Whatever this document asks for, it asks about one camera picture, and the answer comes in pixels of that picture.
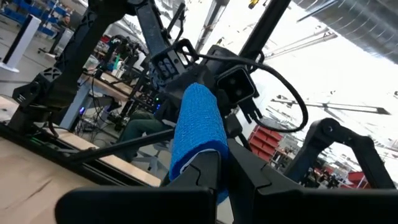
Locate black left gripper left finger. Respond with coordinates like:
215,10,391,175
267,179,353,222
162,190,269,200
55,150,222,224

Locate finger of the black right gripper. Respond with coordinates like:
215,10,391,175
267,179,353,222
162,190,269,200
225,113,244,139

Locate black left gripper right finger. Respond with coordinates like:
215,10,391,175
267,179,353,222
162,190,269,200
226,138,398,224

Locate blue elastic bandage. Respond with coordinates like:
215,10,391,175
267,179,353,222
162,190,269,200
169,82,230,206

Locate red storage bins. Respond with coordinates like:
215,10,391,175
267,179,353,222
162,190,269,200
248,124,284,163

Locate person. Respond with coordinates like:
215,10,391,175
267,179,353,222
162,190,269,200
58,14,72,29
118,110,175,163

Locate white and black pillar stand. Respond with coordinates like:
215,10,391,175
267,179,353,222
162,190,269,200
0,14,42,73

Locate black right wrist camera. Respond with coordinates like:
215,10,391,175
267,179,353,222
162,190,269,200
216,65,259,106

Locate black table frame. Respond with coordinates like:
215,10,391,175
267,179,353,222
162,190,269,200
0,0,175,187

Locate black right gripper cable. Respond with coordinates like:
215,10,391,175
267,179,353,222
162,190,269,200
198,54,309,133

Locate black arched bracket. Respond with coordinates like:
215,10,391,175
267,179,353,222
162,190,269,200
284,118,396,190

